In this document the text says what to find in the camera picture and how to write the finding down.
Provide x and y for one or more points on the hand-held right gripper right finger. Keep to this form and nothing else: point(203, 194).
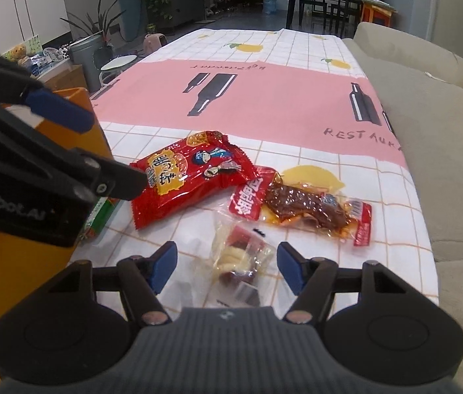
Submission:
point(291, 266)

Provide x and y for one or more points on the beige sofa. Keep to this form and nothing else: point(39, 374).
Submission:
point(441, 131)

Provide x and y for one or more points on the blue white toy set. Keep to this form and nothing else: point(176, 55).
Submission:
point(51, 57)

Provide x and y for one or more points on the small clear candy packet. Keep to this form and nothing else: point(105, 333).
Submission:
point(235, 254)

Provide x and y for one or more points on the red cartoon snack packet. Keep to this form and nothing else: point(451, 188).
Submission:
point(182, 172)

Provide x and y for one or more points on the teddy bear picture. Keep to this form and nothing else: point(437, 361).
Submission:
point(20, 51)

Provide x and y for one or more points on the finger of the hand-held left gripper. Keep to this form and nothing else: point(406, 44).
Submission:
point(116, 182)
point(59, 108)

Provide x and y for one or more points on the grey trash bin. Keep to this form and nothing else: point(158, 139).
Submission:
point(85, 61)

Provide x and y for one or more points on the green red sausage packet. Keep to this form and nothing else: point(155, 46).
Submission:
point(100, 219)

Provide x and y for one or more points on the orange stool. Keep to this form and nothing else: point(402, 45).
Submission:
point(377, 10)

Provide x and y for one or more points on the pink white printed mat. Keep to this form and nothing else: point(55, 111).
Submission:
point(280, 90)

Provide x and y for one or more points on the dark dining chair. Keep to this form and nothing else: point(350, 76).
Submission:
point(346, 10)
point(313, 6)

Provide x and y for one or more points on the long-leaf potted plant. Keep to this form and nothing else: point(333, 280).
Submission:
point(96, 20)

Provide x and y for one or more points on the blue water jug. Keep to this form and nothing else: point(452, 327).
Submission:
point(271, 3)

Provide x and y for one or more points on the braised meat packet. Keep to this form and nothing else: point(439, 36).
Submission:
point(301, 205)

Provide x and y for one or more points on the white round stool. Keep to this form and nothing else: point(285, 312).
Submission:
point(118, 63)

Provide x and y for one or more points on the pink heater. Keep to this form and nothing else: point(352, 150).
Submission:
point(154, 43)

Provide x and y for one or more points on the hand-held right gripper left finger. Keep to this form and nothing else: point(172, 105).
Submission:
point(163, 264)

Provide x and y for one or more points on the orange cardboard box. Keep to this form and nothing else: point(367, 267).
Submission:
point(10, 271)

